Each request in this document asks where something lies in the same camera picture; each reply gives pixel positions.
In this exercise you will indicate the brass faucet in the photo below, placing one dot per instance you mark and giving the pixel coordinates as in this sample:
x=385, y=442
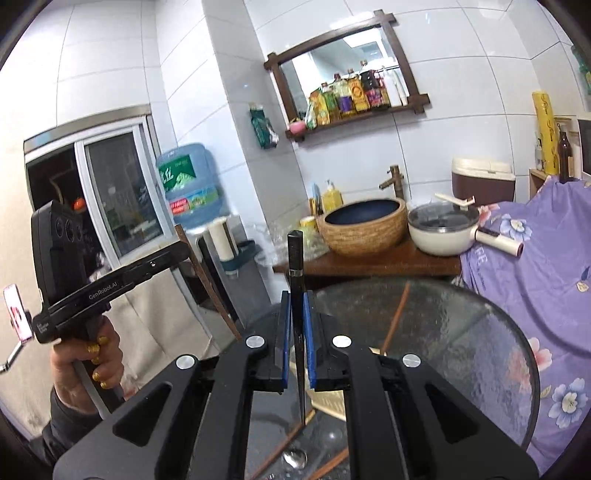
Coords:
x=395, y=181

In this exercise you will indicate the yellow soap dispenser bottle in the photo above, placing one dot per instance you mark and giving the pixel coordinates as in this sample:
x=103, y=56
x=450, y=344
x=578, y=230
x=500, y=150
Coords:
x=331, y=198

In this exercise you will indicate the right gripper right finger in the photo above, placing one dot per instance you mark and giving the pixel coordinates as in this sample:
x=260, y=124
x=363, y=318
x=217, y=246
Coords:
x=404, y=420

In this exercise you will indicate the dark glass bottle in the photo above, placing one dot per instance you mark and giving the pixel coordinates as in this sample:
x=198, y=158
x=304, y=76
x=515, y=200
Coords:
x=565, y=158

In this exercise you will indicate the white microwave oven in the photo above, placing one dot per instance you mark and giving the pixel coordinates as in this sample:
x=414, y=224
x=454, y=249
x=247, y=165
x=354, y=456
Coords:
x=584, y=132

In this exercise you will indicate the purple floral cloth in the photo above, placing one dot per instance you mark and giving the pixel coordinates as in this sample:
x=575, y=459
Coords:
x=546, y=291

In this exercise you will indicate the beige perforated utensil holder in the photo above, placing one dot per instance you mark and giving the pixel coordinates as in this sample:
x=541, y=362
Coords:
x=330, y=401

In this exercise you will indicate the wooden framed mirror shelf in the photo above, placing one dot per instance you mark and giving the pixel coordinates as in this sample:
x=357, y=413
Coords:
x=347, y=75

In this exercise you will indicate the water dispenser machine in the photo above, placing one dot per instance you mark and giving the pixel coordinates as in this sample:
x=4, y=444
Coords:
x=242, y=293

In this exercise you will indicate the sliding window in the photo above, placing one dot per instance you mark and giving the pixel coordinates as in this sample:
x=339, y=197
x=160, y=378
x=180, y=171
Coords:
x=114, y=153

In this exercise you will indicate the left hand yellow nails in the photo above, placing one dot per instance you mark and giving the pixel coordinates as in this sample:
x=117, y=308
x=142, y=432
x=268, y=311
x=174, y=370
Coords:
x=99, y=359

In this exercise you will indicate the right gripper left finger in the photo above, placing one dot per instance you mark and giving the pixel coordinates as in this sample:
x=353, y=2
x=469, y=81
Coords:
x=191, y=421

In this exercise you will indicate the black gold-banded chopstick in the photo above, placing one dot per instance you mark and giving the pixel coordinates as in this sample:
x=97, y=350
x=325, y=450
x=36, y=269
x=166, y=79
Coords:
x=295, y=251

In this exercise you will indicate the woven pattern basin sink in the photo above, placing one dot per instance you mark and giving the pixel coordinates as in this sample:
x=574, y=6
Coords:
x=366, y=227

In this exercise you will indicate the clear plastic bag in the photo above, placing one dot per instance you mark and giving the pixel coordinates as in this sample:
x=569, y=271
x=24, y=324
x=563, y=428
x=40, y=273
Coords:
x=273, y=244

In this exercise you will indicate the white pot with lid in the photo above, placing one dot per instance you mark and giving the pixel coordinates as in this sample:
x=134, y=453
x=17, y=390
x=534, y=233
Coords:
x=451, y=227

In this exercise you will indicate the blue water jug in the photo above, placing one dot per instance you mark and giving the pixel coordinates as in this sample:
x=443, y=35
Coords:
x=191, y=187

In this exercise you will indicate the brown wooden chopstick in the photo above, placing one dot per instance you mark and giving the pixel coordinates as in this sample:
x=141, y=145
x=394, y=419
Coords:
x=283, y=445
x=326, y=466

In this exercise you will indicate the paper towel roll holder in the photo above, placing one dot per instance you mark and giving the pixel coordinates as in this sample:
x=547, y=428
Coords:
x=231, y=254

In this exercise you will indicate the yellow roll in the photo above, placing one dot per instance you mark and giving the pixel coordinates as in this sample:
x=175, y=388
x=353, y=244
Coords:
x=548, y=132

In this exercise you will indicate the long reddish wooden chopstick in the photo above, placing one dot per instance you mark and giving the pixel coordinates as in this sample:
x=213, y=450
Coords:
x=396, y=319

